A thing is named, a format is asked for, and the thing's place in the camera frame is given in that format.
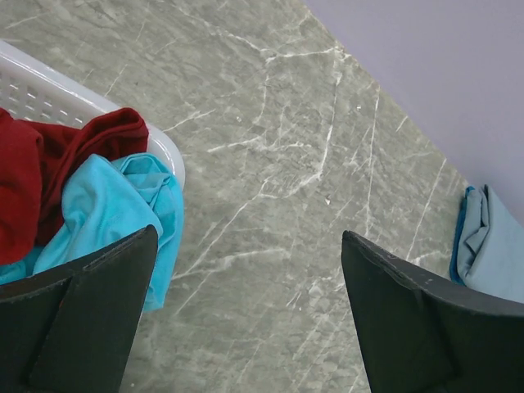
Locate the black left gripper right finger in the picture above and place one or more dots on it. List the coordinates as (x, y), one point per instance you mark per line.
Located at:
(420, 332)

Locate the folded light blue t shirt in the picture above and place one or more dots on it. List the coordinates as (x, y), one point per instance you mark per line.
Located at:
(490, 253)

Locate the white plastic laundry basket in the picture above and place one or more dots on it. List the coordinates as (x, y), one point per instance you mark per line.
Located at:
(29, 93)

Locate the folded teal t shirt underneath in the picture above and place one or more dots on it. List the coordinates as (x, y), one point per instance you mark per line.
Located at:
(453, 264)

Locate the dark red t shirt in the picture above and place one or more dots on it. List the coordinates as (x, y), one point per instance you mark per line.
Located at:
(36, 161)

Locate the turquoise t shirt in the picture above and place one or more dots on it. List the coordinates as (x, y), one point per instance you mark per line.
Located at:
(105, 201)

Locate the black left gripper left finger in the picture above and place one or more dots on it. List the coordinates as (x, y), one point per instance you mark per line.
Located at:
(71, 328)

